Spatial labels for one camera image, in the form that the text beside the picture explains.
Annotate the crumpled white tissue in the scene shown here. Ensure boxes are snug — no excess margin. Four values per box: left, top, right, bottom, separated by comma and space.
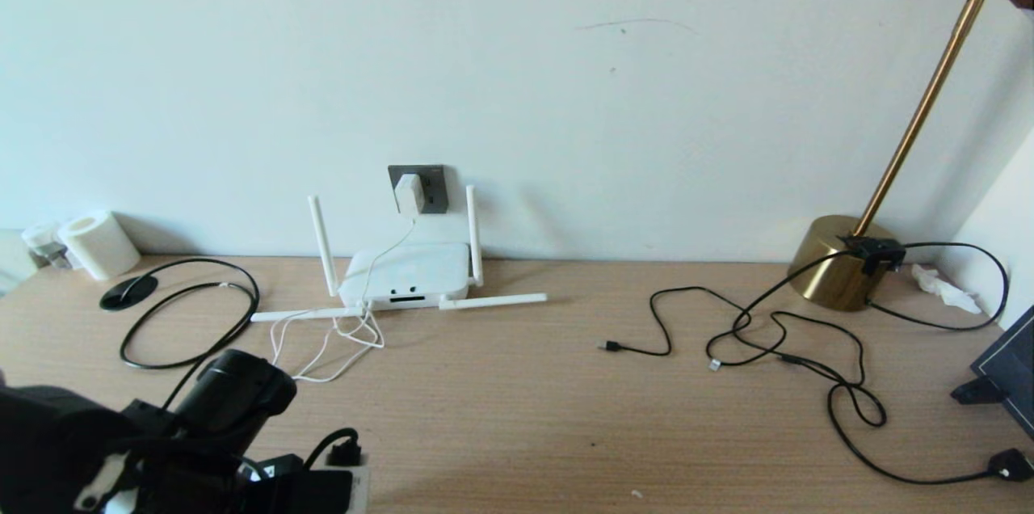
911, 263, 982, 315

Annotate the black oval desk grommet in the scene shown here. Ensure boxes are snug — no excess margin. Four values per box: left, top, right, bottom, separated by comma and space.
99, 274, 159, 311

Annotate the black USB cable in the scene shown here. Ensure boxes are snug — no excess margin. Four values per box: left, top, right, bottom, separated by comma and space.
599, 286, 867, 390

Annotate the black cable with connector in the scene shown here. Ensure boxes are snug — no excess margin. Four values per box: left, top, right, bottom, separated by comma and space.
731, 242, 1034, 487

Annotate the white paper roll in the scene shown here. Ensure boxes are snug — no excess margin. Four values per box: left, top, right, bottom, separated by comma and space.
57, 211, 142, 281

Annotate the thin white power cable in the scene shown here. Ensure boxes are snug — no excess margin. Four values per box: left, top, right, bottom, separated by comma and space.
269, 215, 421, 383

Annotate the brass desk lamp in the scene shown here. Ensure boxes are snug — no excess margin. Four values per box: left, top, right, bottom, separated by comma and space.
788, 0, 1034, 313

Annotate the white router with four antennas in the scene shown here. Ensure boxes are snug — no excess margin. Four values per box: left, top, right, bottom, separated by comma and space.
252, 187, 549, 323

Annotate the thick black cable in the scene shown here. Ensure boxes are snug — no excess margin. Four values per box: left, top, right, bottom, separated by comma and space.
120, 257, 261, 410

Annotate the white power adapter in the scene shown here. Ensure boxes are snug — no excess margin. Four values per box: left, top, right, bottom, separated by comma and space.
393, 173, 427, 216

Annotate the black inline switch box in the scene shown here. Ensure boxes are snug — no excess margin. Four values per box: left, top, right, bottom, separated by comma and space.
836, 235, 906, 276

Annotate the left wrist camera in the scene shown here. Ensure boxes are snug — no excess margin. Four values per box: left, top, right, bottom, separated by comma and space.
347, 466, 372, 514

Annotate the grey wall socket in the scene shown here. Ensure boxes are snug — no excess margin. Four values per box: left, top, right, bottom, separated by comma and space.
388, 165, 448, 215

